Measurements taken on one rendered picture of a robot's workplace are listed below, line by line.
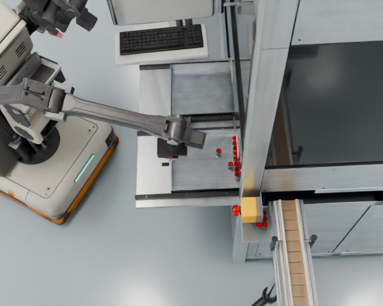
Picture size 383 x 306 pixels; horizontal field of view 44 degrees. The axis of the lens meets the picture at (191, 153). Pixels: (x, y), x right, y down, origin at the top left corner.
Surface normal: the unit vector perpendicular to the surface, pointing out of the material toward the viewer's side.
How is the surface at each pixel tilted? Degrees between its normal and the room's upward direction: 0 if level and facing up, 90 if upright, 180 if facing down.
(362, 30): 90
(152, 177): 0
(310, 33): 90
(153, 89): 0
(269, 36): 90
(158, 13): 90
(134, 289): 0
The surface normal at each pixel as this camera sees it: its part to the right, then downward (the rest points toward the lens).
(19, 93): -0.65, -0.26
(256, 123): 0.03, 0.89
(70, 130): -0.05, -0.46
